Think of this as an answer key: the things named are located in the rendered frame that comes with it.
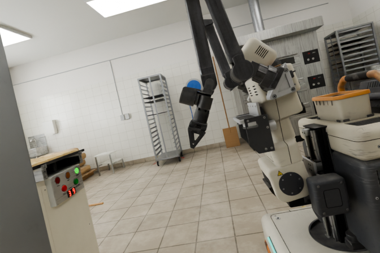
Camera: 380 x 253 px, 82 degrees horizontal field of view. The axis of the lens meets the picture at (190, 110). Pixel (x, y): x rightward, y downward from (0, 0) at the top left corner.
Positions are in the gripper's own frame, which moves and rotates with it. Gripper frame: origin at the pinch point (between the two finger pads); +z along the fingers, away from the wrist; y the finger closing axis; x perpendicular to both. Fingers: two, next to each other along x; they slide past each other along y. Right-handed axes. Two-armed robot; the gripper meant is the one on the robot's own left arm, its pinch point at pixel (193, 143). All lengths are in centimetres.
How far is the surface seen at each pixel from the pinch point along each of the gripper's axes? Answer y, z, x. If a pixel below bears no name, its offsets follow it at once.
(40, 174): -5, 33, -64
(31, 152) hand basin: -384, 197, -370
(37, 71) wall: -420, 13, -433
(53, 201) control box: -9, 47, -57
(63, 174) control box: -18, 37, -61
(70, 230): -18, 64, -50
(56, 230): -9, 60, -52
